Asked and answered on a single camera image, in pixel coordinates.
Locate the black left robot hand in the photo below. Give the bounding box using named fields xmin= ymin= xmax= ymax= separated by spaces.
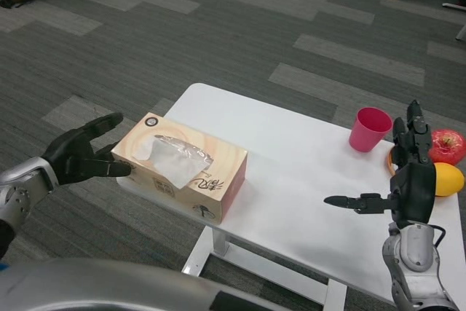
xmin=42 ymin=112 xmax=133 ymax=186

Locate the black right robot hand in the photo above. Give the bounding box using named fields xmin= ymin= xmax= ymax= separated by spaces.
xmin=323 ymin=98 xmax=438 ymax=230

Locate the wood-print tissue box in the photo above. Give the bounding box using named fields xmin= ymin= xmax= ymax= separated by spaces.
xmin=111 ymin=111 xmax=249 ymax=225

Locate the yellow lemon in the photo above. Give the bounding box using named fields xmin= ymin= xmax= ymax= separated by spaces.
xmin=433 ymin=162 xmax=466 ymax=197

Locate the orange plate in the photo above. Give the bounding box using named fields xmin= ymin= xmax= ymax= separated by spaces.
xmin=385 ymin=144 xmax=401 ymax=176

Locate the red apple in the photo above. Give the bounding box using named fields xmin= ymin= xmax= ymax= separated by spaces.
xmin=429 ymin=128 xmax=466 ymax=165

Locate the pink plastic cup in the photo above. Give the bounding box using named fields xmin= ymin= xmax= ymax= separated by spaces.
xmin=348 ymin=106 xmax=393 ymax=154

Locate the silver robot chest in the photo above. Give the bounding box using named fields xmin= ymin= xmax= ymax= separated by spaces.
xmin=0 ymin=258 xmax=325 ymax=311

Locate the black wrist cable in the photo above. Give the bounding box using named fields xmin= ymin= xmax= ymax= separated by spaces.
xmin=432 ymin=226 xmax=447 ymax=249

